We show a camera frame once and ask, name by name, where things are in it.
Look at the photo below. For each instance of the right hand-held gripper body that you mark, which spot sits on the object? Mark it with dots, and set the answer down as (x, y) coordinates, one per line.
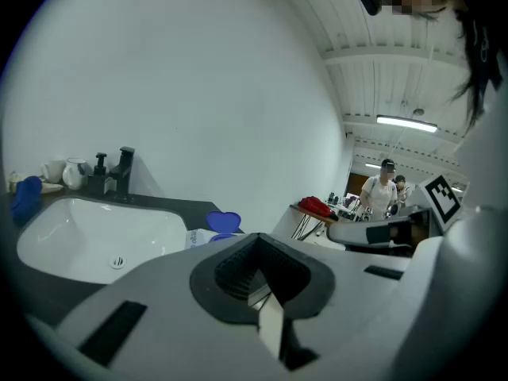
(442, 201)

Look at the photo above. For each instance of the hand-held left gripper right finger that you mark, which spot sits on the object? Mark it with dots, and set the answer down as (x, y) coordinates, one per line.
(349, 312)

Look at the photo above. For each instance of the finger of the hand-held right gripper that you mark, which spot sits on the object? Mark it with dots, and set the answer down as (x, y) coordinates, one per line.
(349, 232)

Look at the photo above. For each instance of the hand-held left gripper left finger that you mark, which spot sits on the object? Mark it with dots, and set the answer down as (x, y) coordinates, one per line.
(158, 316)

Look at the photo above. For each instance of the wet wipes packet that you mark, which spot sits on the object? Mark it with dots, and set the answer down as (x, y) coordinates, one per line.
(222, 220)

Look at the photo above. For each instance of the wooden table with black legs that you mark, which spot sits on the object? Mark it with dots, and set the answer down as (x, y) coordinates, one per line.
(317, 216)

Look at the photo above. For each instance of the red bag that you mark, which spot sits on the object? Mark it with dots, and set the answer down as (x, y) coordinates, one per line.
(315, 206)

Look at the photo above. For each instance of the person's white navy shirt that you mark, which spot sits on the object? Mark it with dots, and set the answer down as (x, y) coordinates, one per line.
(484, 161)

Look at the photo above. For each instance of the long ceiling light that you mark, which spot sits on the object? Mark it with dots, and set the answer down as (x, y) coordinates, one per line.
(405, 123)

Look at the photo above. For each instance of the person's gray sleeve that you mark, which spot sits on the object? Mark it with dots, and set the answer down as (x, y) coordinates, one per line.
(468, 292)

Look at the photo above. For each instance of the black top vanity cabinet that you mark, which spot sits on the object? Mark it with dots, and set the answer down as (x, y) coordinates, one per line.
(198, 212)

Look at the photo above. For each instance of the white sink basin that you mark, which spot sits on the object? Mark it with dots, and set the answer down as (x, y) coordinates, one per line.
(79, 236)

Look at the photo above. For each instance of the black faucet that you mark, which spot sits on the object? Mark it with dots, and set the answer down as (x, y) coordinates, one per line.
(124, 173)

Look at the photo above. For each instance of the black soap dispenser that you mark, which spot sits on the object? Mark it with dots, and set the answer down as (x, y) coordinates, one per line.
(98, 181)

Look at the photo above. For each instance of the beige wooden brush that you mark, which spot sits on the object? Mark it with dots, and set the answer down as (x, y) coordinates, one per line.
(51, 188)

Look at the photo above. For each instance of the blue cloth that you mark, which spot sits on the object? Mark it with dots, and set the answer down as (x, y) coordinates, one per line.
(25, 197)

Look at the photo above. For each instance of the plain white mug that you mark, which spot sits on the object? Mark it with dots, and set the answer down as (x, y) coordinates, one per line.
(53, 171)

